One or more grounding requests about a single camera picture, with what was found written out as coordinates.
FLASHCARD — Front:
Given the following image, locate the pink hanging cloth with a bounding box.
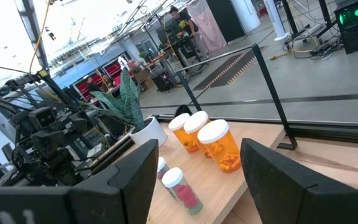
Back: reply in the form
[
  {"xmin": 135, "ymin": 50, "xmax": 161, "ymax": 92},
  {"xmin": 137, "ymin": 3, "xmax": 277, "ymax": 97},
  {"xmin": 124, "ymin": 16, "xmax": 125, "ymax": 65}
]
[{"xmin": 186, "ymin": 0, "xmax": 227, "ymax": 53}]

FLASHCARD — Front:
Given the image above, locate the brown cardboard box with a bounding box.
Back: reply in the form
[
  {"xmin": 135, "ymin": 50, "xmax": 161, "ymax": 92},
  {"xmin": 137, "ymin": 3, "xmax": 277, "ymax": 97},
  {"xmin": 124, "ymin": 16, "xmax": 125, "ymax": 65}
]
[{"xmin": 134, "ymin": 68, "xmax": 155, "ymax": 91}]

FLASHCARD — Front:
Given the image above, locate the person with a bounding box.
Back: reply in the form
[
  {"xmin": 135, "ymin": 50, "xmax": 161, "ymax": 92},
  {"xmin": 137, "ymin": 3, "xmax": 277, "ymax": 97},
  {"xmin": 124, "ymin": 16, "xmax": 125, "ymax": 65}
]
[
  {"xmin": 168, "ymin": 6, "xmax": 200, "ymax": 40},
  {"xmin": 85, "ymin": 76, "xmax": 102, "ymax": 94},
  {"xmin": 101, "ymin": 73, "xmax": 117, "ymax": 91}
]

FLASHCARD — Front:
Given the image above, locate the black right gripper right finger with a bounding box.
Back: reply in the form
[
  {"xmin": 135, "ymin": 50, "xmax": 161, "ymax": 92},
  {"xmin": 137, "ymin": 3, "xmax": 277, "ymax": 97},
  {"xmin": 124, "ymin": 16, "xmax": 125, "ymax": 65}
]
[{"xmin": 240, "ymin": 138, "xmax": 358, "ymax": 224}]

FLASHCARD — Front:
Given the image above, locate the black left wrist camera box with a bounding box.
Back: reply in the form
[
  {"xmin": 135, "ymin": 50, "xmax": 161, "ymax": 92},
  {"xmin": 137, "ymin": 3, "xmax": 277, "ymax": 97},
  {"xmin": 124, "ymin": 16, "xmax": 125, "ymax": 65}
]
[{"xmin": 28, "ymin": 106, "xmax": 58, "ymax": 130}]

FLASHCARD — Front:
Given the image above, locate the small bottle with red pills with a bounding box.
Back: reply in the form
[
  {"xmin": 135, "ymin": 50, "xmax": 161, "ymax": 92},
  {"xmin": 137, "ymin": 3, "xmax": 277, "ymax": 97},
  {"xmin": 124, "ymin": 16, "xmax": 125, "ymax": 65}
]
[
  {"xmin": 157, "ymin": 156, "xmax": 175, "ymax": 198},
  {"xmin": 162, "ymin": 167, "xmax": 204, "ymax": 216}
]

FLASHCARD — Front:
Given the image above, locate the green snake plant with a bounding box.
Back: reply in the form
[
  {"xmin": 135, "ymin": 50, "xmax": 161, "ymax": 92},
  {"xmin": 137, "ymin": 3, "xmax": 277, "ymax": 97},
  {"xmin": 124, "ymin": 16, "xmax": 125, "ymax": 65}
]
[{"xmin": 90, "ymin": 68, "xmax": 145, "ymax": 131}]

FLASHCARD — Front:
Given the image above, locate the wooden shelf with black frame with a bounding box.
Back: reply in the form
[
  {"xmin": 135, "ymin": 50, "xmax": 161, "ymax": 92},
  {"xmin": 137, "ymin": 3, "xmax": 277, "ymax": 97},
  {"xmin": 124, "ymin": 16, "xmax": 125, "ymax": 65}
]
[{"xmin": 146, "ymin": 43, "xmax": 298, "ymax": 224}]

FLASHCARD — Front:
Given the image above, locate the black computer with green light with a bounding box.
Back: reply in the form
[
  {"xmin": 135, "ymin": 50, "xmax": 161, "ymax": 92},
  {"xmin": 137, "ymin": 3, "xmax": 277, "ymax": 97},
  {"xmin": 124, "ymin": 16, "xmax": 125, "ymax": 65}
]
[{"xmin": 334, "ymin": 0, "xmax": 358, "ymax": 55}]

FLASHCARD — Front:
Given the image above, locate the yellow hanging cable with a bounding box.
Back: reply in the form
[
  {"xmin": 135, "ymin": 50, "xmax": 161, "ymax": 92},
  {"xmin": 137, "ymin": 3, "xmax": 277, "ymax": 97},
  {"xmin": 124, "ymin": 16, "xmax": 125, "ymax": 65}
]
[{"xmin": 29, "ymin": 0, "xmax": 52, "ymax": 75}]

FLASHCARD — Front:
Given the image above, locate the black looped cable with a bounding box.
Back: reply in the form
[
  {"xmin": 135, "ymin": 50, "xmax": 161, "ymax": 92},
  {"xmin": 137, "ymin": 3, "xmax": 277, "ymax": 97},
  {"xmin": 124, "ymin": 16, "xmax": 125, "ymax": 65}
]
[{"xmin": 173, "ymin": 104, "xmax": 194, "ymax": 118}]

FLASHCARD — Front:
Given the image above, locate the black mat with orange stripes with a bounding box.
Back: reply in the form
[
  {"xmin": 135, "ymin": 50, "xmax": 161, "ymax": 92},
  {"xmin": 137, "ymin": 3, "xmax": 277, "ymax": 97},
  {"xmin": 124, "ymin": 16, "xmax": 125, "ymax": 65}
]
[{"xmin": 193, "ymin": 45, "xmax": 269, "ymax": 91}]

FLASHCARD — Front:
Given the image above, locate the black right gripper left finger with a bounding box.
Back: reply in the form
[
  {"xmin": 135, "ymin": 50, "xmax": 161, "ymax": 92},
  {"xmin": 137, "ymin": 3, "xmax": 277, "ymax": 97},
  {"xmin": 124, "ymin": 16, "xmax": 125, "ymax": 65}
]
[{"xmin": 68, "ymin": 139, "xmax": 160, "ymax": 224}]

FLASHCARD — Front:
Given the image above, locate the black tall panel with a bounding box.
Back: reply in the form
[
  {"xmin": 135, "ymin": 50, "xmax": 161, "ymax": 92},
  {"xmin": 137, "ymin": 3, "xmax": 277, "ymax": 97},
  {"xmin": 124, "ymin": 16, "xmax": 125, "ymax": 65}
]
[{"xmin": 206, "ymin": 0, "xmax": 247, "ymax": 44}]

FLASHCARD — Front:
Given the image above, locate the white plant pot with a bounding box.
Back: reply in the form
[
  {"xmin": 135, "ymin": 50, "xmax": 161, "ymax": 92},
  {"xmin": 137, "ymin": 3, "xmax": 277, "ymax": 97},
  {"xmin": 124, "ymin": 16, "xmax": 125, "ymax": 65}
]
[{"xmin": 129, "ymin": 116, "xmax": 168, "ymax": 147}]

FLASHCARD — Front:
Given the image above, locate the yellow floor cable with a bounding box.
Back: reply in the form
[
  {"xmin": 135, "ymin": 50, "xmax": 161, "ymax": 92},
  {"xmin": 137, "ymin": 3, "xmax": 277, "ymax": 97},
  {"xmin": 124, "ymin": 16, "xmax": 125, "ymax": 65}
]
[{"xmin": 269, "ymin": 18, "xmax": 321, "ymax": 61}]

